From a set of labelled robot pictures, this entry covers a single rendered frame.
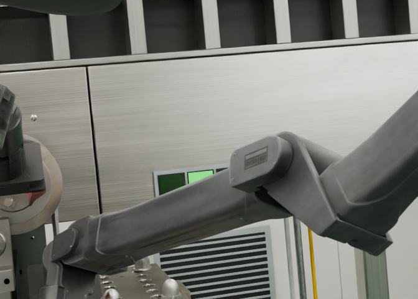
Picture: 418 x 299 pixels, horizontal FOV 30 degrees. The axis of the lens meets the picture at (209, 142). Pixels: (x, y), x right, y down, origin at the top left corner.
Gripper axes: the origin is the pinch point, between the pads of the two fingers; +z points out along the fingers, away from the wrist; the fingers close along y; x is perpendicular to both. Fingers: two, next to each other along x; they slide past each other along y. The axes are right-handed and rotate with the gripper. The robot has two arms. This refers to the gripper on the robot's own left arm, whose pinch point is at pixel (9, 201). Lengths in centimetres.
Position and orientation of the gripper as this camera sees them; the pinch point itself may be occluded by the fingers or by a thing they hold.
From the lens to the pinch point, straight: 117.1
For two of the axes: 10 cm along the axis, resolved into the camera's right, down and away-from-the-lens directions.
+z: -1.3, 6.1, 7.8
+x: -2.3, -7.9, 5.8
